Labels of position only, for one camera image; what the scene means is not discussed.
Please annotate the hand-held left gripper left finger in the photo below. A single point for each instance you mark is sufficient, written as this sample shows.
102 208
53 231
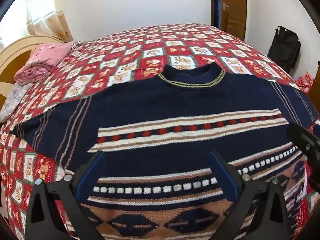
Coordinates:
90 175

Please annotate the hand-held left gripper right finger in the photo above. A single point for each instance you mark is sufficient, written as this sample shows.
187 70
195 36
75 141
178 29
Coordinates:
223 175

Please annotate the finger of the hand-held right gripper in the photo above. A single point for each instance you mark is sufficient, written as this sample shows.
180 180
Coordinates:
303 136

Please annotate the navy patterned knit sweater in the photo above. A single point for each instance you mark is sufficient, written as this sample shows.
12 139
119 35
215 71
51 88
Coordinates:
175 97

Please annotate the red checked cloth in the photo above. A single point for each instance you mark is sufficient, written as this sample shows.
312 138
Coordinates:
305 82

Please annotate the brown wooden furniture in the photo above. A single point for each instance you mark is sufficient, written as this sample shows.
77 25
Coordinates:
318 75

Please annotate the black fabric bag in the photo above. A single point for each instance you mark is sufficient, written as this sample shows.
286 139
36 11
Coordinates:
285 47

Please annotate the grey floral cloth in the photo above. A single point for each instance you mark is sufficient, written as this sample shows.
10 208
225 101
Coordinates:
15 97

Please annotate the pink folded quilt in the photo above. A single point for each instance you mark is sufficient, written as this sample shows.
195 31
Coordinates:
42 57

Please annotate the grey striped pillow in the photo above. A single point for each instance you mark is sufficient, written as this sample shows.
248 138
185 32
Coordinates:
76 44

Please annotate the red checked printed blanket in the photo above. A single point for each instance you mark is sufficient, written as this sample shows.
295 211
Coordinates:
175 42

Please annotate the cream wooden headboard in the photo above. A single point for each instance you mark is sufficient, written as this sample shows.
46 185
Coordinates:
15 52

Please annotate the brown wooden door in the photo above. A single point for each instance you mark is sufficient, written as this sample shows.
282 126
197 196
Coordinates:
235 5

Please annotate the patterned beige curtain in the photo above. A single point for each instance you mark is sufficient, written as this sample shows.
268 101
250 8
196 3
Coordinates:
50 17

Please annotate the dark door frame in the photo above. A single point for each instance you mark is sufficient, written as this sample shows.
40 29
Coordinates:
213 2

